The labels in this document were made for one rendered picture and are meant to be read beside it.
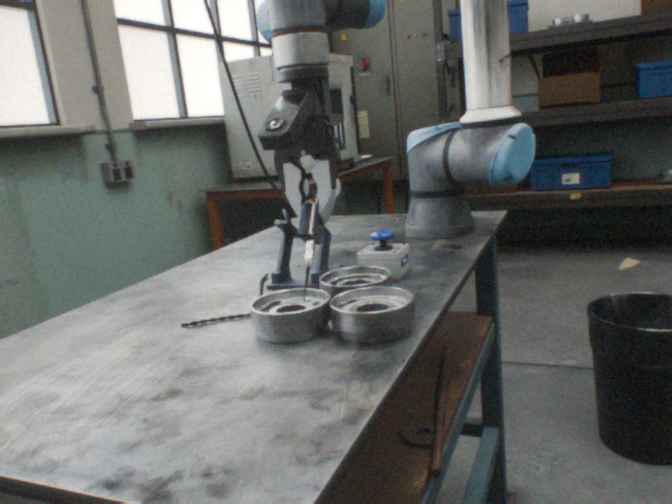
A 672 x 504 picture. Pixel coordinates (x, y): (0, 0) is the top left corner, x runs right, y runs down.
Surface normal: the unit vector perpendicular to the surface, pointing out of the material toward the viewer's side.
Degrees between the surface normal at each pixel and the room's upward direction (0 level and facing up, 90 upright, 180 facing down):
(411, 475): 0
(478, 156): 91
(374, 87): 90
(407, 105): 90
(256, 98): 90
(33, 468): 0
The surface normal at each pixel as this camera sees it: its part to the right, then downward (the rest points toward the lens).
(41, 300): 0.92, -0.01
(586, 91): -0.34, 0.12
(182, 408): -0.10, -0.97
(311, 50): 0.42, 0.14
